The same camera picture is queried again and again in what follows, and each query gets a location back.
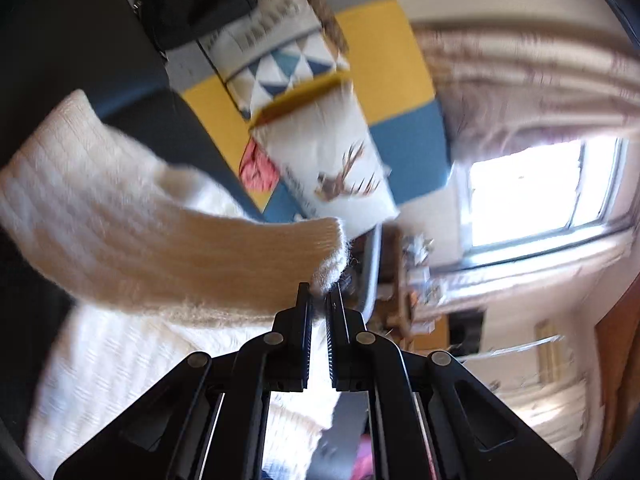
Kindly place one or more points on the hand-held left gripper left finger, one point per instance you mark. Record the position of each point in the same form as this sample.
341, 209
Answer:
300, 340

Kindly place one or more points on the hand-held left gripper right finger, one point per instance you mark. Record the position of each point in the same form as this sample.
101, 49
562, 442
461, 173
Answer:
340, 340

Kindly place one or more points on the cream knit sweater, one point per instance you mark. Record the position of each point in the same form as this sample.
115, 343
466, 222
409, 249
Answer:
125, 220

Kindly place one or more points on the dark wooden side table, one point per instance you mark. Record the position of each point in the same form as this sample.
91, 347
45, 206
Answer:
400, 310

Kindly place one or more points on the magenta bed cover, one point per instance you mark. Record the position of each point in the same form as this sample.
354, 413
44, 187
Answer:
361, 460

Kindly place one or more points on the red pink cloth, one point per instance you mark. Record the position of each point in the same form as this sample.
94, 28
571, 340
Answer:
257, 170

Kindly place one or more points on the deer print pillow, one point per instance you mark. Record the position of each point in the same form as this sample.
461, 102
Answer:
320, 145

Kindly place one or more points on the bright window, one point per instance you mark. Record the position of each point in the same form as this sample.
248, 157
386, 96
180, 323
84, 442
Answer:
525, 195

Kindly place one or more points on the triangle pattern pillow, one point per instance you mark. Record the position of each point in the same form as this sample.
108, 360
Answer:
280, 60

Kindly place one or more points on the grey yellow blue sofa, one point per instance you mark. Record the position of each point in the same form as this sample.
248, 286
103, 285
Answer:
380, 60

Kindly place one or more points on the beige patterned curtain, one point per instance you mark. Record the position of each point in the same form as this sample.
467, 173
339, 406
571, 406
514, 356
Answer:
525, 85

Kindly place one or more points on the black handbag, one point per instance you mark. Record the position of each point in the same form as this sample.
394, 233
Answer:
195, 0

